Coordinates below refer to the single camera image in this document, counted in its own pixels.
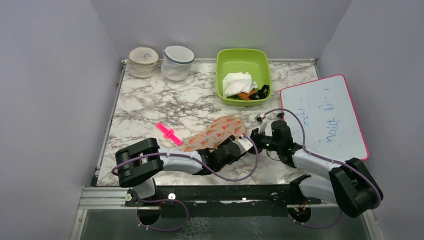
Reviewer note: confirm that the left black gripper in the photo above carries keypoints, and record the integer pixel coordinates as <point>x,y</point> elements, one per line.
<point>231,139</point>

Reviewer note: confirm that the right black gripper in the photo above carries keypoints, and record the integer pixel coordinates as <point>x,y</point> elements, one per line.
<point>255,137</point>

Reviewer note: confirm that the floral mesh laundry bag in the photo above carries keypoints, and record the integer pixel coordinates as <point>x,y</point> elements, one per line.
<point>215,134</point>

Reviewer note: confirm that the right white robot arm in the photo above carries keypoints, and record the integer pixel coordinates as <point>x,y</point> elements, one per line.
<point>348,184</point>

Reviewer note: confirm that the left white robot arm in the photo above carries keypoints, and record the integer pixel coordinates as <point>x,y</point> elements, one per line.
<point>137,164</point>

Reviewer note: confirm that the beige round laundry bag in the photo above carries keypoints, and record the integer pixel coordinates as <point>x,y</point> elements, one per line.
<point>142,62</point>

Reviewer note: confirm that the orange and black items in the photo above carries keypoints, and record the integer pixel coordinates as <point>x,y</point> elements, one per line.
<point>254,94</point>

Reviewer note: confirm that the pink plastic clip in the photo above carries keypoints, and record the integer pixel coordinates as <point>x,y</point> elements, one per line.
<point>169,134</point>

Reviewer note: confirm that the crumpled white cloth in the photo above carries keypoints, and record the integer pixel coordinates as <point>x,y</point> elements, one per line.
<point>236,83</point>

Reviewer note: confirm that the pink framed whiteboard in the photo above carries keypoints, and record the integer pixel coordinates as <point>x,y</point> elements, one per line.
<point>322,112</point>

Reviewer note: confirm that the green plastic bin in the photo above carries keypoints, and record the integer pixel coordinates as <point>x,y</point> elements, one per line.
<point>246,60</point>

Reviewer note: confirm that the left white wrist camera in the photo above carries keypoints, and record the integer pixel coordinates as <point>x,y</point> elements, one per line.
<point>245,145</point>

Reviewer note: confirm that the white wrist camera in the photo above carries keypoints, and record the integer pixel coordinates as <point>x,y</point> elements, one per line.
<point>263,121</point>
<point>245,145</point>

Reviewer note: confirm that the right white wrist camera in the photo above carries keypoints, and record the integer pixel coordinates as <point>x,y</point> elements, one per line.
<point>263,121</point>

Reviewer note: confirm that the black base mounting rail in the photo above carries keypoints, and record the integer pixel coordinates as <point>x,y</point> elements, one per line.
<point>214,201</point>

